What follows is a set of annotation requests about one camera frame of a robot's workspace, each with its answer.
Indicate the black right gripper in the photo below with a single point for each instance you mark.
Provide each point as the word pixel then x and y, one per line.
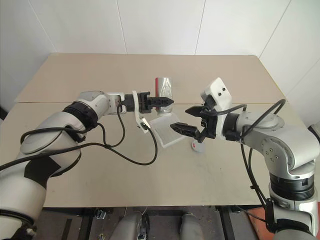
pixel 209 122

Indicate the clear plastic box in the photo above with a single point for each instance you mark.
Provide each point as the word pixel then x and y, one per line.
pixel 163 132

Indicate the dark rounded object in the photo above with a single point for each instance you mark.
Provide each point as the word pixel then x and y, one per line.
pixel 3 112

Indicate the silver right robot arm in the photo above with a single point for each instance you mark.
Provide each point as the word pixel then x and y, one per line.
pixel 275 150

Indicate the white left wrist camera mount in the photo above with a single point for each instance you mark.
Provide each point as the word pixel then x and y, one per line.
pixel 136 110

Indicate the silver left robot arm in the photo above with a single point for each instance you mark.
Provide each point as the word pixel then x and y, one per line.
pixel 50 130

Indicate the grey jar lid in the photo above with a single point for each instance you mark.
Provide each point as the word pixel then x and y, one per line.
pixel 197 147

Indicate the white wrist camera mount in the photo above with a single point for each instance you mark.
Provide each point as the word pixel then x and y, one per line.
pixel 220 96
pixel 136 110

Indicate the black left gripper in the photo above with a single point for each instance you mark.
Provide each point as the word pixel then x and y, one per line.
pixel 144 103

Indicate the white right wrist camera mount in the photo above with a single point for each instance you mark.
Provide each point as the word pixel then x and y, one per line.
pixel 220 96

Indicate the grey rounded robot leg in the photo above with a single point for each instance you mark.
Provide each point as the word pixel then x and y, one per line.
pixel 191 226
pixel 132 225

